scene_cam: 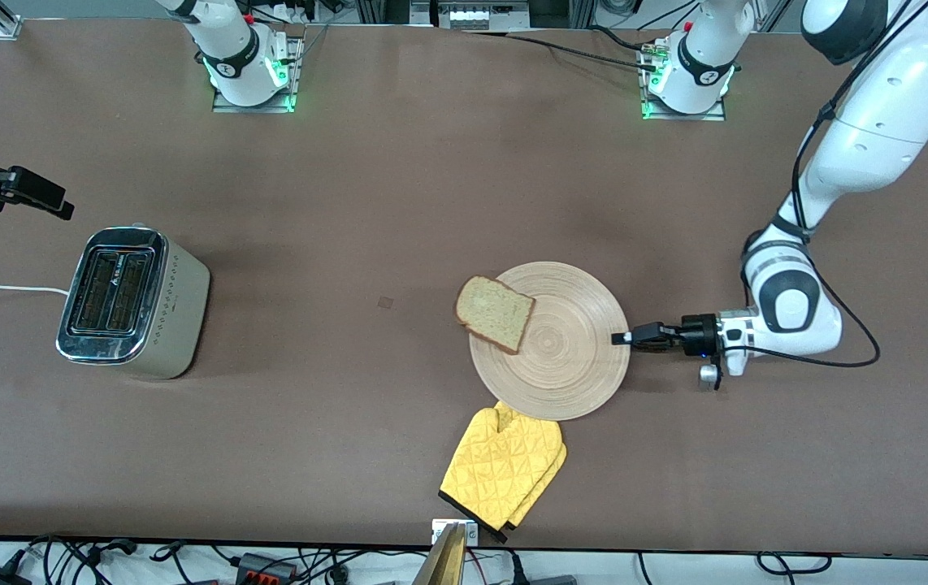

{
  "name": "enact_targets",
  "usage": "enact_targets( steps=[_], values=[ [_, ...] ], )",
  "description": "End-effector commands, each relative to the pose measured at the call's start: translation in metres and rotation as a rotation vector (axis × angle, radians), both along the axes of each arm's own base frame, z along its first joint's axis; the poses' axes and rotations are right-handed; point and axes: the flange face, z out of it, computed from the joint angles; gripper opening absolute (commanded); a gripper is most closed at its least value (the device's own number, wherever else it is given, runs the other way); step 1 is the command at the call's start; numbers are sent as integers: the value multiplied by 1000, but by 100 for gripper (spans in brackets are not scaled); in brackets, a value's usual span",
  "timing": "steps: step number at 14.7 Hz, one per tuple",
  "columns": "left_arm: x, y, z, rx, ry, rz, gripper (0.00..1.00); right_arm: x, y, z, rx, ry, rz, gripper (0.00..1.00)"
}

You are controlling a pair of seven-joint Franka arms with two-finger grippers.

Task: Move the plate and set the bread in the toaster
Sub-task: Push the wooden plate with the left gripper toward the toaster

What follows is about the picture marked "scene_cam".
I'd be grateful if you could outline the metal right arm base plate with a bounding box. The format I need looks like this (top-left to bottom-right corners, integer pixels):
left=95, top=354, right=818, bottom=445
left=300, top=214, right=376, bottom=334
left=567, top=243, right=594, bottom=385
left=212, top=37, right=304, bottom=115

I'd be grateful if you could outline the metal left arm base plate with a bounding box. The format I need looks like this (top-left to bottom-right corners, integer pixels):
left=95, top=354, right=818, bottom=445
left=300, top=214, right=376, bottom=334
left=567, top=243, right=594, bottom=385
left=641, top=41, right=726, bottom=123

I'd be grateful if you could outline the black and red connector box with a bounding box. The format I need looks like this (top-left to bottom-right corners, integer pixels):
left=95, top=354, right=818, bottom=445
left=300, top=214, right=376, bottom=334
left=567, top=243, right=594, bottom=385
left=236, top=552, right=298, bottom=583

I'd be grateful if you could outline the black cable on table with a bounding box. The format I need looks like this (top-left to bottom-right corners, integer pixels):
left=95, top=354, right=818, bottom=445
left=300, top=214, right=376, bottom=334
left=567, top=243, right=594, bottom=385
left=464, top=28, right=660, bottom=70

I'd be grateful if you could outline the slice of brown bread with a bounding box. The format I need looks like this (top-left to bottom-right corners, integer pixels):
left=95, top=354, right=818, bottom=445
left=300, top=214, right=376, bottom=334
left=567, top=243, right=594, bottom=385
left=454, top=275, right=536, bottom=355

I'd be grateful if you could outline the white mount bracket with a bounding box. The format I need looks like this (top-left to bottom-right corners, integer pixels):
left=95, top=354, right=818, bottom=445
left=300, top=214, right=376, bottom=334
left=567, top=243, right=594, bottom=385
left=431, top=520, right=479, bottom=547

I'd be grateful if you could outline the chrome and beige toaster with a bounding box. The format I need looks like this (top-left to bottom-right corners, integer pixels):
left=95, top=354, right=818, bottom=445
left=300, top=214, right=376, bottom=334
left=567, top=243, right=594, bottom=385
left=55, top=226, right=211, bottom=380

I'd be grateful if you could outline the yellow quilted oven mitt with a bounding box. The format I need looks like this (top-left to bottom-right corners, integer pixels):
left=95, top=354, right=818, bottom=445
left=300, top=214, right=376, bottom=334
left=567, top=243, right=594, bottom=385
left=440, top=401, right=566, bottom=533
left=503, top=439, right=569, bottom=544

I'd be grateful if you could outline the round wooden plate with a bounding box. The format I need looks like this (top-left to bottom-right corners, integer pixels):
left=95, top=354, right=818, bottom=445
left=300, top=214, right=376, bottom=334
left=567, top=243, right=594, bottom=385
left=469, top=262, right=631, bottom=421

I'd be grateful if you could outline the brass camera mount pole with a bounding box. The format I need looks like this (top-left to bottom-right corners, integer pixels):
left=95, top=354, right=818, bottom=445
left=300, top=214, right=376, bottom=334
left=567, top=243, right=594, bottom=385
left=411, top=524, right=469, bottom=585

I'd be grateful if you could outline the grey electrical box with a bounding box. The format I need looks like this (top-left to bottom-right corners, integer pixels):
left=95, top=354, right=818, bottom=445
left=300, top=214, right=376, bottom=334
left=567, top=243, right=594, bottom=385
left=436, top=0, right=531, bottom=32

